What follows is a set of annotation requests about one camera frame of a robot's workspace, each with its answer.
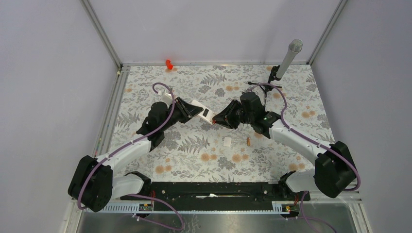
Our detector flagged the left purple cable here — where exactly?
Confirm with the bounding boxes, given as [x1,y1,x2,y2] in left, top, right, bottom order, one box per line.
[76,83,176,210]

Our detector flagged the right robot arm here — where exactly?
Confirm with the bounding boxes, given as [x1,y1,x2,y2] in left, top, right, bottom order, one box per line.
[212,92,358,200]

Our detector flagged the black tripod mic stand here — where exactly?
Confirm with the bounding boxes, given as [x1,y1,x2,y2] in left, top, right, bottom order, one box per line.
[259,66,280,105]

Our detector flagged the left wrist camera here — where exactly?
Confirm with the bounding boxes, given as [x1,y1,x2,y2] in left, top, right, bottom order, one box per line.
[157,89,174,105]

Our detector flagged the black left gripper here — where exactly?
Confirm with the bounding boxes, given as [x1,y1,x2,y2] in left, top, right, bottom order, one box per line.
[160,97,203,132]

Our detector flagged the floral table mat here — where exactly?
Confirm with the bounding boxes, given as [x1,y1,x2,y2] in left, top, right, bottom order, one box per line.
[110,65,334,182]

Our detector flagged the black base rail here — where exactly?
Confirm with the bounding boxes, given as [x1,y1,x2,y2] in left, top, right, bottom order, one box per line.
[120,174,310,212]

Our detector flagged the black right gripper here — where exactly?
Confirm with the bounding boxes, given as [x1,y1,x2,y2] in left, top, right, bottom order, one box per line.
[212,100,254,130]

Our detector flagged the red plastic clip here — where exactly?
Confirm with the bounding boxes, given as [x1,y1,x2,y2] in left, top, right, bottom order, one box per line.
[165,59,173,70]

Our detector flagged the silver microphone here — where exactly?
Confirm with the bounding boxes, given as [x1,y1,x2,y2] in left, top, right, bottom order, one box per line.
[275,39,303,81]

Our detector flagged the white battery cover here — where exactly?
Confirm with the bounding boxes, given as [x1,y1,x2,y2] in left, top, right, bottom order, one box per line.
[223,137,232,147]

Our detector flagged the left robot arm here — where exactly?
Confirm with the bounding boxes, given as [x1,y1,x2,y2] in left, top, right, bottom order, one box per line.
[68,97,206,212]

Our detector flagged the white red remote control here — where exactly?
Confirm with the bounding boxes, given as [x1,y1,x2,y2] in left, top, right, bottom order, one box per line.
[191,100,215,125]

